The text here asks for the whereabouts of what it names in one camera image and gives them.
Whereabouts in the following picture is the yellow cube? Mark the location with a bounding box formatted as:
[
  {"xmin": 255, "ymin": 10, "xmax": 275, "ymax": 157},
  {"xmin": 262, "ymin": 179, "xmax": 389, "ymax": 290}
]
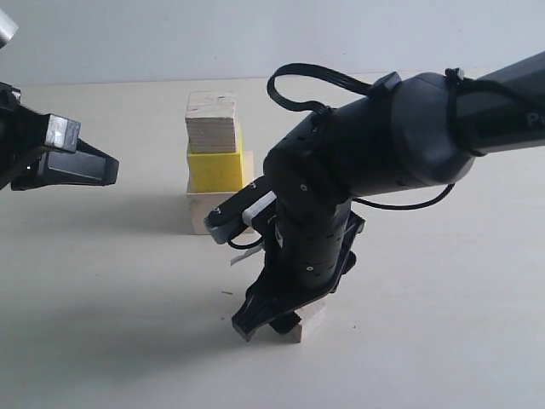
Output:
[{"xmin": 186, "ymin": 125, "xmax": 244, "ymax": 193}]

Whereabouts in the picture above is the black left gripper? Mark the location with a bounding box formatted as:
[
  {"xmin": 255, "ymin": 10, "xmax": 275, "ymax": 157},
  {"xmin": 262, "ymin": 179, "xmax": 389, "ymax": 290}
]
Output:
[{"xmin": 1, "ymin": 83, "xmax": 119, "ymax": 191}]

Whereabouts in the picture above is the black right camera cable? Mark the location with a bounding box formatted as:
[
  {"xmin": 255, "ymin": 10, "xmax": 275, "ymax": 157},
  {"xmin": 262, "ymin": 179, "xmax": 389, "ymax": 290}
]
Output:
[{"xmin": 267, "ymin": 62, "xmax": 545, "ymax": 212}]

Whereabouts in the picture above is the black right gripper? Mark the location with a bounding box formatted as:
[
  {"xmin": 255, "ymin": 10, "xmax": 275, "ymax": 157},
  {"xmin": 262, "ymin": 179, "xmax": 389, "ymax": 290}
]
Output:
[{"xmin": 231, "ymin": 212, "xmax": 365, "ymax": 342}]

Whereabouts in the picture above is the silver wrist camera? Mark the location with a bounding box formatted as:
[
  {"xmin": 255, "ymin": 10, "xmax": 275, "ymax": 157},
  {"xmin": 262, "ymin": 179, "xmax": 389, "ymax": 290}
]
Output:
[
  {"xmin": 204, "ymin": 176, "xmax": 276, "ymax": 245},
  {"xmin": 0, "ymin": 9, "xmax": 19, "ymax": 49}
]

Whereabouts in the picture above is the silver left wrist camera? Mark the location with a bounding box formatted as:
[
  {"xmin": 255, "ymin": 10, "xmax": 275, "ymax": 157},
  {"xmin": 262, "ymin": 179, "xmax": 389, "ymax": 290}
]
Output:
[{"xmin": 0, "ymin": 9, "xmax": 19, "ymax": 49}]

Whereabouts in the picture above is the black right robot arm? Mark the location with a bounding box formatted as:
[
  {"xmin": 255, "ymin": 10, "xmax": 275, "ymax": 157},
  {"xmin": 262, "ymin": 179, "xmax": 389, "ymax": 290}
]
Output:
[{"xmin": 232, "ymin": 55, "xmax": 544, "ymax": 340}]

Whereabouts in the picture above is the medium plywood cube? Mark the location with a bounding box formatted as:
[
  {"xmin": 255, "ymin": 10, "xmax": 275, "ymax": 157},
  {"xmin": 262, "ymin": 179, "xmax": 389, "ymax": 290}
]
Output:
[{"xmin": 185, "ymin": 91, "xmax": 237, "ymax": 153}]

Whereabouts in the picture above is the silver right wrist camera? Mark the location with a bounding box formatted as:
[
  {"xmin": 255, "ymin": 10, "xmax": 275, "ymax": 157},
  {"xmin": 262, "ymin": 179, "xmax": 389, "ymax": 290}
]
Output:
[{"xmin": 204, "ymin": 176, "xmax": 276, "ymax": 245}]

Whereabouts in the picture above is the small wooden cube with knot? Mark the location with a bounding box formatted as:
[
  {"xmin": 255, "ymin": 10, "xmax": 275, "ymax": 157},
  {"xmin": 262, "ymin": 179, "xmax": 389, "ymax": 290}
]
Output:
[{"xmin": 286, "ymin": 300, "xmax": 326, "ymax": 343}]

